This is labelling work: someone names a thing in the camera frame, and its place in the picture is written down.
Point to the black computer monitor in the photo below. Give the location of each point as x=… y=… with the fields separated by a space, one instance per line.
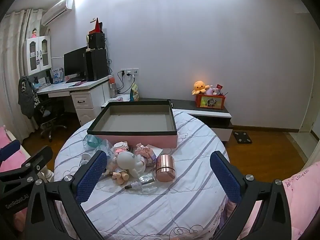
x=75 y=64

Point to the wall power outlet strip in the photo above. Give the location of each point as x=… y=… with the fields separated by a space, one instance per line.
x=132 y=71

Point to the beige curtain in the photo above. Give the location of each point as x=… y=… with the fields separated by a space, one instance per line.
x=16 y=27

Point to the white cup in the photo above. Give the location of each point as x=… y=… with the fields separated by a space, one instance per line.
x=85 y=158

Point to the pink bedding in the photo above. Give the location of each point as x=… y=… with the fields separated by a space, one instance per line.
x=303 y=192

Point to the clear glass diffuser bottle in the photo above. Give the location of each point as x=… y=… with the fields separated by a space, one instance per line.
x=145 y=183

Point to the white glass door cabinet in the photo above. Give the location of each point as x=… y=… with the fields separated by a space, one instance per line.
x=37 y=55

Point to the red cartoon storage box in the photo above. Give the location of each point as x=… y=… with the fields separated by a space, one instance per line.
x=210 y=101

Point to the low black white cabinet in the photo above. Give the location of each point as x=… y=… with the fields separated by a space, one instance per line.
x=200 y=116

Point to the pink pastel block figure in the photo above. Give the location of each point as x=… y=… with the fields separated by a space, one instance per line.
x=147 y=153

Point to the white power adapter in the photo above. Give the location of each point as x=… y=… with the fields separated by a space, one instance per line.
x=157 y=151

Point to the striped white table cover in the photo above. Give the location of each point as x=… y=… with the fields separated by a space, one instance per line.
x=190 y=207

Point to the black office chair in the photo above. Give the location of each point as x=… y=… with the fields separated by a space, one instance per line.
x=49 y=114

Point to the white computer desk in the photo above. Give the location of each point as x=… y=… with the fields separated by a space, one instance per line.
x=87 y=97

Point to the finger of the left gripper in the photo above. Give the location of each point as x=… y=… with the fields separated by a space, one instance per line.
x=31 y=167
x=9 y=149

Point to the white piggy bank figurine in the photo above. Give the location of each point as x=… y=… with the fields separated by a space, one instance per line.
x=135 y=164

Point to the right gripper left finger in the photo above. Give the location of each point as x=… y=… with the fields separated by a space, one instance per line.
x=43 y=219

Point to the white air conditioner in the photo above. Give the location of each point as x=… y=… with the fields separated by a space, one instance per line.
x=61 y=8

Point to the orange lid water bottle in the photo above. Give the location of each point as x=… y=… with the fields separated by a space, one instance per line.
x=113 y=87

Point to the small black speaker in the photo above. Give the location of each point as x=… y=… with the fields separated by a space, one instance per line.
x=96 y=41

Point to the white pink block cat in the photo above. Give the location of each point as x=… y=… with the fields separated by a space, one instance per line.
x=119 y=147

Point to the small doll blue dress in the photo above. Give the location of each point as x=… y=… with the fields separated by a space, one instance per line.
x=115 y=172

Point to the red triangular item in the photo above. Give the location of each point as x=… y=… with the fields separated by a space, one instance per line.
x=98 y=28

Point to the pink storage box black rim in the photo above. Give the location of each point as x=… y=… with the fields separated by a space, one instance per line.
x=149 y=122

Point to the black floor scale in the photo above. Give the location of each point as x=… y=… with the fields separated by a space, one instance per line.
x=242 y=137

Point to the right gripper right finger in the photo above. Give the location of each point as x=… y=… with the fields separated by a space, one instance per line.
x=273 y=219

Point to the snack bag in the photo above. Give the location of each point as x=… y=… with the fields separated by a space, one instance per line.
x=134 y=92

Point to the rose gold metal canister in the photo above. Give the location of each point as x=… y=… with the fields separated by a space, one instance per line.
x=165 y=168

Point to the orange octopus plush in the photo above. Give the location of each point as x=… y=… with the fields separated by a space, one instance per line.
x=200 y=87

